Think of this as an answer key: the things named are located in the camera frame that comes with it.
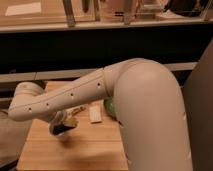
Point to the white tube with label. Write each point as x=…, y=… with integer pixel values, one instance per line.
x=74, y=111

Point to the white paper sheet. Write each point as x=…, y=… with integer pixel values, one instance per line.
x=22, y=9

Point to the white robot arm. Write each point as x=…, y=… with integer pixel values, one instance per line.
x=149, y=107

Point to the metal frame leg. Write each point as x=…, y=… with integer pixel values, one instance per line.
x=69, y=12

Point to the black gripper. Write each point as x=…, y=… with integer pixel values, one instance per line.
x=62, y=117

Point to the green ceramic bowl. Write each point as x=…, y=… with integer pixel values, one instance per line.
x=109, y=107

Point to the wooden table board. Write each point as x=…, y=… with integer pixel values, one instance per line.
x=89, y=147

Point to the dark cabinet at right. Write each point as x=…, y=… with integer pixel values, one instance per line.
x=198, y=96

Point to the white rectangular eraser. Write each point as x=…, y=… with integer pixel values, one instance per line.
x=95, y=114

